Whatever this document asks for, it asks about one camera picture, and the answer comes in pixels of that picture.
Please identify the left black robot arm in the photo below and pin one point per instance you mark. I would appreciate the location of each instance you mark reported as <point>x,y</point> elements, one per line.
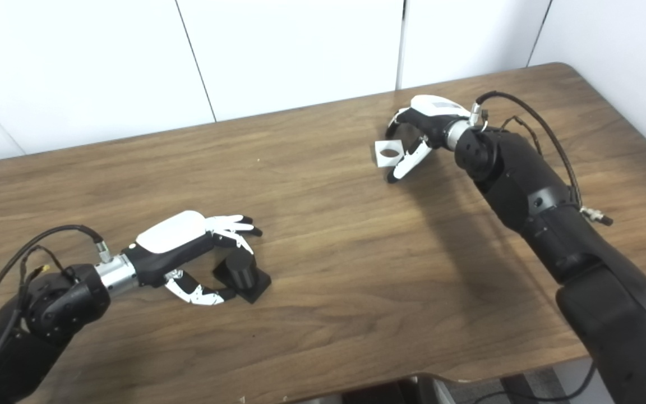
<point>48,308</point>

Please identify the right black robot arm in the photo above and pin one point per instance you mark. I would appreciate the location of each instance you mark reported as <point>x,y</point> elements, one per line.
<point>553,213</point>

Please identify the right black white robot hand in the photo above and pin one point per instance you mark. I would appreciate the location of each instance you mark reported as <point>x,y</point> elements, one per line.
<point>435,115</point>

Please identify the white square piece with hole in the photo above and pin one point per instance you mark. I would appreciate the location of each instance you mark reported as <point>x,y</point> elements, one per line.
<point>382,160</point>

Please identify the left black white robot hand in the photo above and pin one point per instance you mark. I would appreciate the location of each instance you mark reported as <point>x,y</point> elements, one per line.
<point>171,235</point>

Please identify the black peg with square base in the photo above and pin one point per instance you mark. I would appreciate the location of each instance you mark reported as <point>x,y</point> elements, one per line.
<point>241,272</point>

